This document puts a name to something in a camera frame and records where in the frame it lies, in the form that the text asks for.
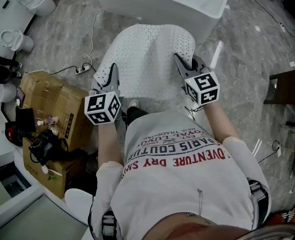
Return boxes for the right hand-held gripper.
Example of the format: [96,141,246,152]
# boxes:
[174,53,221,107]

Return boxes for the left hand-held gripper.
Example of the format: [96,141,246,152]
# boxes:
[84,63,122,126]

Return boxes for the white perforated bath mat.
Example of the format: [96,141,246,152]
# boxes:
[93,23,197,100]

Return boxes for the person's left forearm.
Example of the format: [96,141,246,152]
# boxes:
[97,120,125,166]

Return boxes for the person's right forearm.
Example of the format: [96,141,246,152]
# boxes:
[202,100,241,142]

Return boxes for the white power strip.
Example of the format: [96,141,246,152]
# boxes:
[75,64,91,75]

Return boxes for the person's black trouser leg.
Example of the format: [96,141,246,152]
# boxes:
[125,106,150,129]

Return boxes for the large brown cardboard box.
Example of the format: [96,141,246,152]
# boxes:
[19,70,91,152]

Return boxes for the white bathtub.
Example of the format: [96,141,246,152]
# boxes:
[89,0,232,45]

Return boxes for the small white pink bottle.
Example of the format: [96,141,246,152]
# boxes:
[36,116,60,127]

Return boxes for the black bag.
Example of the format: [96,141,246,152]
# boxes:
[28,130,70,166]

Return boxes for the black tablet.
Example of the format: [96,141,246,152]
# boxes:
[14,106,37,134]

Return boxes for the dark wooden stool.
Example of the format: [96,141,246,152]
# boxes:
[263,66,295,107]

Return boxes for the red and black device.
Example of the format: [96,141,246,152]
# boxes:
[4,122,22,147]

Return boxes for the person's white printed t-shirt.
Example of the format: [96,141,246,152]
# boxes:
[91,108,272,240]

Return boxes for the white display platform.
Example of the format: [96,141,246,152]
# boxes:
[0,0,52,135]

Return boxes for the white cabinet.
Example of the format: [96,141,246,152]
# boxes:
[0,151,91,240]

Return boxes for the person's head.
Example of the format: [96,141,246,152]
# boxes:
[142,212,253,240]

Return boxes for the thin black cable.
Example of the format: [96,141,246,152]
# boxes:
[246,0,295,39]

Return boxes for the black strapped device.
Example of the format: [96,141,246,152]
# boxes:
[0,52,23,85]

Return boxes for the black cable white plug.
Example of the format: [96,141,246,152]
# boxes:
[258,140,281,165]

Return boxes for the thin silver chain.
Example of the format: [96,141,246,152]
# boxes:
[196,188,204,218]

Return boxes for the grey harness strap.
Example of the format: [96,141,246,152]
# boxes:
[101,210,118,240]
[247,177,270,225]

